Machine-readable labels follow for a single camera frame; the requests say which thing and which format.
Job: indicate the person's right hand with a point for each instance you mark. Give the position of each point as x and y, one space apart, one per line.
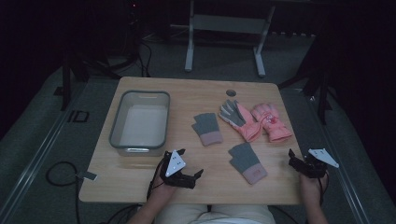
312 188

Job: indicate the black metal stand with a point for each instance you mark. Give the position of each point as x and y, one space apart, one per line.
320 87

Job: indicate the black rectangular floor marker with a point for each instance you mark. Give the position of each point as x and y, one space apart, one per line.
78 116

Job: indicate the pink glove red print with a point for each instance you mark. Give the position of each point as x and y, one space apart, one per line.
272 123

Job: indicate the person's light trousers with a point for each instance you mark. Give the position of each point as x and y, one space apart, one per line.
214 215

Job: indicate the metal floor rail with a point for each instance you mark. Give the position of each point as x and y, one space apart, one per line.
339 168
40 149

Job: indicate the small grey plug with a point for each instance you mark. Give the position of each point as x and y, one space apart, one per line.
87 176

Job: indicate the white metal desk frame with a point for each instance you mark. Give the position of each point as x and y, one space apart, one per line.
224 25

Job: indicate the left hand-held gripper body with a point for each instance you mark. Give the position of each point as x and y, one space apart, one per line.
174 164

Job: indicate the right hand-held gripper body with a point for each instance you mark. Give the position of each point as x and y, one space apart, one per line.
313 168

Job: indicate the black tripod stand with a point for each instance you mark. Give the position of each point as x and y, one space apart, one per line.
81 68

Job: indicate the person's left hand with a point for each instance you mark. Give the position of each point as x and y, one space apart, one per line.
161 190

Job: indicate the grey fingerless glove pink cuff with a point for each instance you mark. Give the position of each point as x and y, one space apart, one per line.
247 163
207 127

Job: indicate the pink glove grey palm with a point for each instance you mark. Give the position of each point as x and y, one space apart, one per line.
241 119

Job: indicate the grey plastic bin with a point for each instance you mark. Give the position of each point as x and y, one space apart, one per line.
140 123

